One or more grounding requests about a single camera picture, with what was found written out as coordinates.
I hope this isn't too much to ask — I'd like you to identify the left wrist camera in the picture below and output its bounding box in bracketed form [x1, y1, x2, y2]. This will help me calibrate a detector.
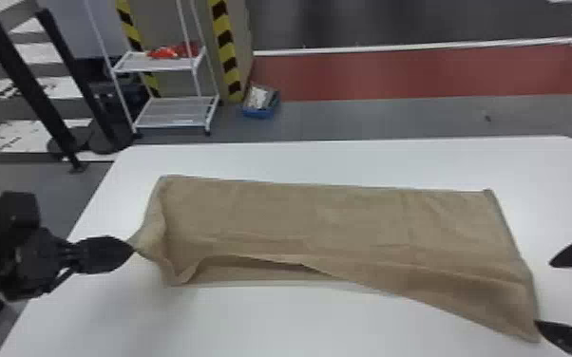
[0, 190, 42, 261]

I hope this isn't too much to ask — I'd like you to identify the yellow black striped post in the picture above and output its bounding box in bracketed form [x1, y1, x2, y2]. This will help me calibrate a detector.
[115, 0, 162, 99]
[207, 0, 245, 103]

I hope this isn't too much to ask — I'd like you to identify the white wire rack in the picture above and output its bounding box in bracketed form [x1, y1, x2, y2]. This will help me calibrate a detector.
[84, 0, 221, 138]

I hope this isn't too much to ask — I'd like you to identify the blue tray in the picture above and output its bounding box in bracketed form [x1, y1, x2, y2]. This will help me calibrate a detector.
[241, 83, 281, 121]

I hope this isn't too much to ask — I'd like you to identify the red snack packet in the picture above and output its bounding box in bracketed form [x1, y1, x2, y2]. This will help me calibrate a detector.
[146, 44, 200, 61]

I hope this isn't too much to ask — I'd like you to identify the beige towel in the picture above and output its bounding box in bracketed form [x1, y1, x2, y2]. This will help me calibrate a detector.
[126, 174, 542, 344]

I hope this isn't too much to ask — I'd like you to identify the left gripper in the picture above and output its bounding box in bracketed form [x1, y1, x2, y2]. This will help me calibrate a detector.
[12, 227, 136, 301]

